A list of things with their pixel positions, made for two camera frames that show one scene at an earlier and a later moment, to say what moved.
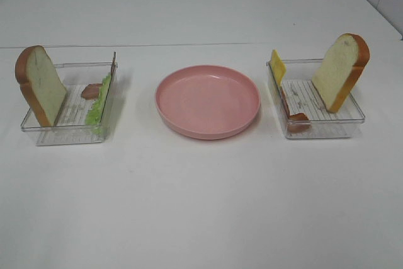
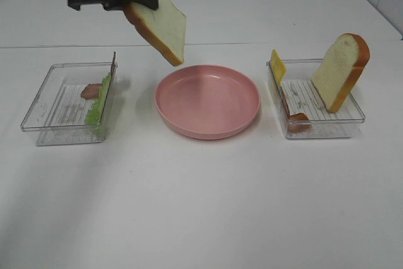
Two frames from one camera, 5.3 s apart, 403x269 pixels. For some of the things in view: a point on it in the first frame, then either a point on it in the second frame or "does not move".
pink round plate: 207,101 does not move
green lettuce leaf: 95,115 does not move
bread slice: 41,83 → 165,26
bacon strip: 297,123 does not move
